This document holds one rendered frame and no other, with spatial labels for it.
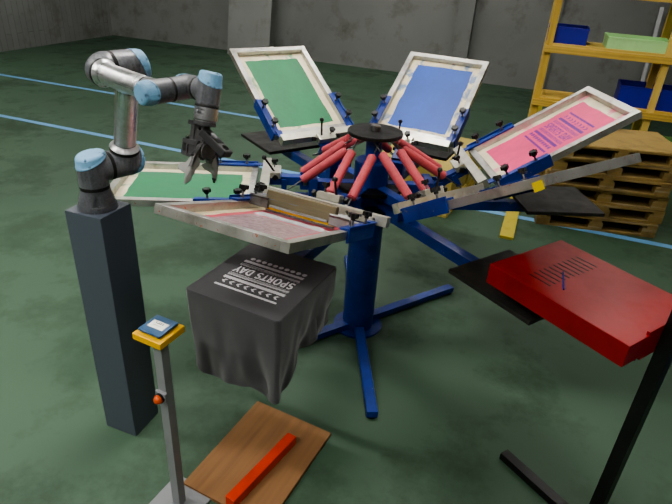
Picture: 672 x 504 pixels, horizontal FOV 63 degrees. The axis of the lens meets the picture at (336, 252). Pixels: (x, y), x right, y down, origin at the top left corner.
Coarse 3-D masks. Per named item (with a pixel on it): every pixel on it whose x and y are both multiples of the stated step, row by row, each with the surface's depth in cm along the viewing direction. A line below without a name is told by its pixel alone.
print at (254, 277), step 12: (240, 264) 241; (252, 264) 242; (264, 264) 242; (228, 276) 232; (240, 276) 232; (252, 276) 233; (264, 276) 233; (276, 276) 234; (288, 276) 235; (300, 276) 235; (228, 288) 224; (240, 288) 224; (252, 288) 225; (264, 288) 225; (276, 288) 226; (288, 288) 226; (264, 300) 218; (276, 300) 218
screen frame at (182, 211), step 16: (160, 208) 202; (176, 208) 201; (192, 208) 218; (208, 208) 228; (224, 208) 238; (240, 208) 249; (192, 224) 197; (208, 224) 194; (224, 224) 192; (256, 240) 187; (272, 240) 184; (288, 240) 186; (304, 240) 191; (320, 240) 203; (336, 240) 217
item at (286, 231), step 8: (272, 224) 227; (280, 224) 231; (288, 224) 234; (312, 224) 246; (264, 232) 208; (272, 232) 211; (280, 232) 214; (288, 232) 217; (296, 232) 220; (304, 232) 224; (312, 232) 227; (320, 232) 231
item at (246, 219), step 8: (208, 216) 217; (216, 216) 220; (224, 216) 223; (232, 216) 227; (240, 216) 230; (248, 216) 234; (256, 216) 238; (264, 216) 242; (280, 216) 250; (240, 224) 214; (248, 224) 217; (256, 224) 220; (264, 224) 224
